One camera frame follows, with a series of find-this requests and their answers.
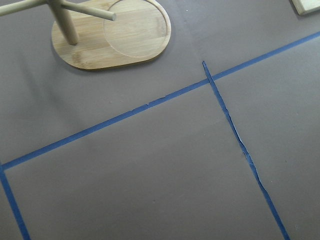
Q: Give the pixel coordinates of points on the wooden cup storage rack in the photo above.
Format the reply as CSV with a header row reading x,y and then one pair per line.
x,y
100,34

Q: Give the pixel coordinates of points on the bamboo cutting board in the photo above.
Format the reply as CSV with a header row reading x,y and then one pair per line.
x,y
304,7

